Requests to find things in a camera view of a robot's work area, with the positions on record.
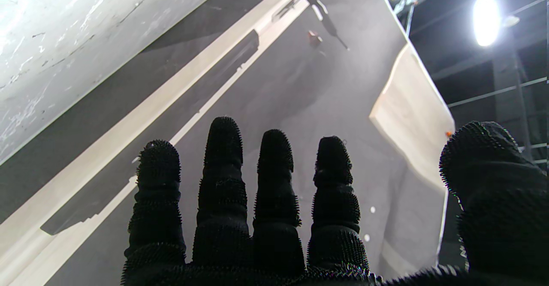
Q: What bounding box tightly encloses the black bottle-shaped stand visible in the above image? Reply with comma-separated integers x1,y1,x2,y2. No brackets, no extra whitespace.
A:
302,0,350,51

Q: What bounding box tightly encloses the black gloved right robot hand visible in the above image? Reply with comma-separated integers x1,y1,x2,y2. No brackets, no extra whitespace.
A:
121,116,549,286

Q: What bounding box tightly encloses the light wooden shelf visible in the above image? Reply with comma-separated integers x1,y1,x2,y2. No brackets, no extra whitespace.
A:
0,0,337,286

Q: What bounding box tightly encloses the bright ceiling light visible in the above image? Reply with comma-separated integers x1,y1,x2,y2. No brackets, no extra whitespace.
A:
473,0,501,47

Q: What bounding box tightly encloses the cream flat panel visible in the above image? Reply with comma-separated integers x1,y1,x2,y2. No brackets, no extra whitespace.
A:
370,42,456,191

